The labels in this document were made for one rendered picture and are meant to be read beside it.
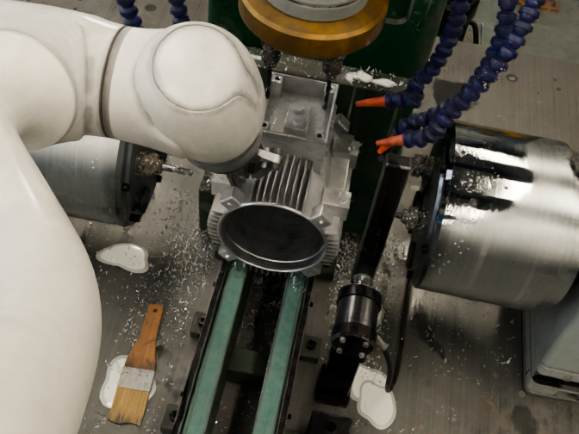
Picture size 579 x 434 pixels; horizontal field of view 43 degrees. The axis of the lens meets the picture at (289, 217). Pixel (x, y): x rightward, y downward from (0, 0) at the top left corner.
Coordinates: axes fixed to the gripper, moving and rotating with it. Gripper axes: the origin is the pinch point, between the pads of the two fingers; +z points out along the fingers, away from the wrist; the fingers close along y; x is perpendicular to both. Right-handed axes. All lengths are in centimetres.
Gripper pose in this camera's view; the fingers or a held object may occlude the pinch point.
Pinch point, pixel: (236, 171)
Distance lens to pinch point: 98.1
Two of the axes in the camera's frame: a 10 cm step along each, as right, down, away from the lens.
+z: 0.1, 1.4, 9.9
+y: -9.8, -2.0, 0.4
